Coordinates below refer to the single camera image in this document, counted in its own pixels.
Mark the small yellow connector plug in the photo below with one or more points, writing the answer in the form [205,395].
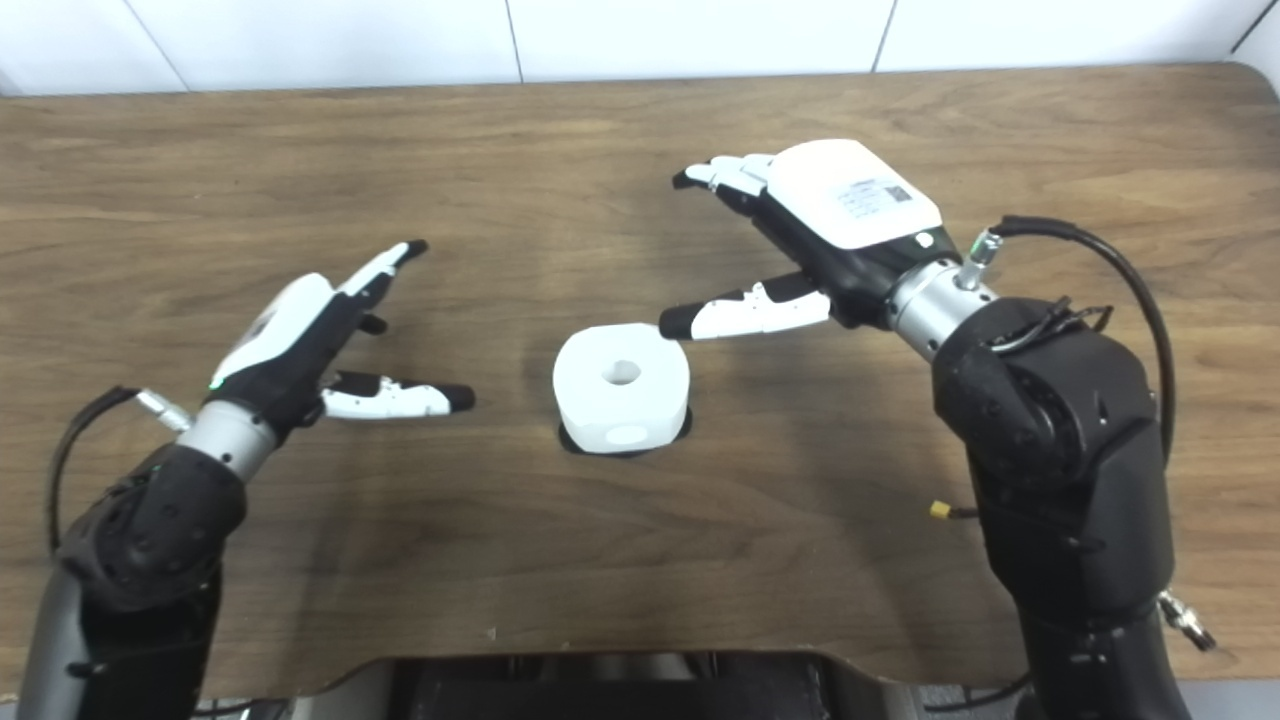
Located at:
[940,510]

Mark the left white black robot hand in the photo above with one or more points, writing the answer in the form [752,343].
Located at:
[290,345]

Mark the round white piece with hole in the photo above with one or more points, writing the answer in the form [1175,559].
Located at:
[620,385]

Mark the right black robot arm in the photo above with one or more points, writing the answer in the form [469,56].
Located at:
[1070,450]

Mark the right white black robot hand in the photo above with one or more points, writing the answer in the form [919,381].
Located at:
[850,220]

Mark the black flanged holder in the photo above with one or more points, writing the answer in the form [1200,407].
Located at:
[610,452]

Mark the black robot torso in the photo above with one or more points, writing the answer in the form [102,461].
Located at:
[620,690]

